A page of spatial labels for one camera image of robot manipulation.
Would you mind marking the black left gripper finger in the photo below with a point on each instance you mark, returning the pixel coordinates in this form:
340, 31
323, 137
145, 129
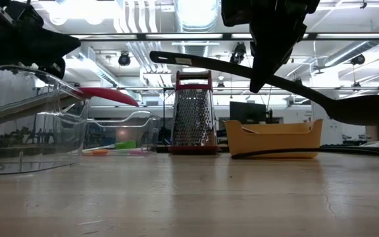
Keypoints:
58, 39
59, 52

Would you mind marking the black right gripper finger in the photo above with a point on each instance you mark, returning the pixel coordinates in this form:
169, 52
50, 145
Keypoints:
261, 66
281, 52

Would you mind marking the black slotted serving spoon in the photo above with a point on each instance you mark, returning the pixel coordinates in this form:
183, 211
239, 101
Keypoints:
209, 64

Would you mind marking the clear plastic container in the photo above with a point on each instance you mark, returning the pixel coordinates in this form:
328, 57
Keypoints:
28, 154
137, 131

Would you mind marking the orange small clip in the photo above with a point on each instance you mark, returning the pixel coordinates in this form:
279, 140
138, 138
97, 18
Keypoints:
100, 152

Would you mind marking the green small clip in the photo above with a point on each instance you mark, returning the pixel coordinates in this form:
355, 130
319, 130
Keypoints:
125, 145

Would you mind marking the pink small clip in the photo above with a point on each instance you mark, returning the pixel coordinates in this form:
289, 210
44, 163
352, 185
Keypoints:
138, 152

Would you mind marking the black computer monitor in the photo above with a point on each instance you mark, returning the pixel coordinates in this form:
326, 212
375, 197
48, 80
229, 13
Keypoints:
247, 113

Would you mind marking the black ceiling spotlight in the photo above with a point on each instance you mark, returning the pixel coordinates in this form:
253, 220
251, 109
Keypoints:
358, 59
124, 60

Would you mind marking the yellow plastic bin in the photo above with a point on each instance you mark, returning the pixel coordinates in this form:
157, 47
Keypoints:
275, 138

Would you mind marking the red steel box grater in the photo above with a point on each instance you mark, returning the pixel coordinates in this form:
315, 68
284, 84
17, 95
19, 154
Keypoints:
192, 121

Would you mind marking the black overhead camera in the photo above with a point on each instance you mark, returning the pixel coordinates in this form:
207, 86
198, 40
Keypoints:
239, 51

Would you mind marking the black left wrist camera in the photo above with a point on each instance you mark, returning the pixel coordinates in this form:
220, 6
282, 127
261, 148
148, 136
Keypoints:
21, 14

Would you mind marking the black overhead frame beam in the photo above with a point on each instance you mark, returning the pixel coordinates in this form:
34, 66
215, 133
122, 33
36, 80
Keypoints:
313, 36

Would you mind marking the black aluminium table frame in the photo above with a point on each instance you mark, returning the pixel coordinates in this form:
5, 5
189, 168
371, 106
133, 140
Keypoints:
337, 147

